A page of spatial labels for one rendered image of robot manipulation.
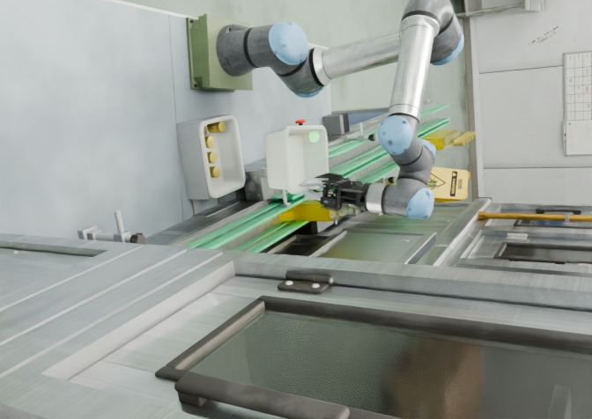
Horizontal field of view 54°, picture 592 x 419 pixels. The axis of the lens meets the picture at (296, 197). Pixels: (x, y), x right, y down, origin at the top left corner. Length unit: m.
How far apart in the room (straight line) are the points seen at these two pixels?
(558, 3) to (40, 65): 6.58
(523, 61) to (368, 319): 6.99
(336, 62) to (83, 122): 0.71
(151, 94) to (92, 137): 0.24
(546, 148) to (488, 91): 0.97
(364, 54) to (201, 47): 0.46
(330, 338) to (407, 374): 0.10
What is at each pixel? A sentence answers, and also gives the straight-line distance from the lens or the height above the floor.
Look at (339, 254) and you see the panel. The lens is 1.80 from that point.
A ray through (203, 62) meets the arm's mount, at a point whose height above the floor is 0.80.
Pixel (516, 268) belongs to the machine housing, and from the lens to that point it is 1.70.
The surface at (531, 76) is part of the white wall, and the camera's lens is 7.51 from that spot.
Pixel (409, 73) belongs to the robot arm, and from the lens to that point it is 1.40.
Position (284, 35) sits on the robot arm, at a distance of 1.63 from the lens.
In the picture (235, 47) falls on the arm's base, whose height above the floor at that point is 0.89.
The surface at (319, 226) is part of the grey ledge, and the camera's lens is 2.11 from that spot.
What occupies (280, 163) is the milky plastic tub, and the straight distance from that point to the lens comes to 1.47.
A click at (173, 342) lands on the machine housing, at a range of 0.61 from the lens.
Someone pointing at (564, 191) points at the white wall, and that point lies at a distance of 7.69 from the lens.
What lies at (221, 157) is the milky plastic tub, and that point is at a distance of 1.80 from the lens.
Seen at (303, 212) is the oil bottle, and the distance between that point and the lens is 1.82.
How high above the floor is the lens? 1.88
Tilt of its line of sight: 31 degrees down
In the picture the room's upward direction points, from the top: 91 degrees clockwise
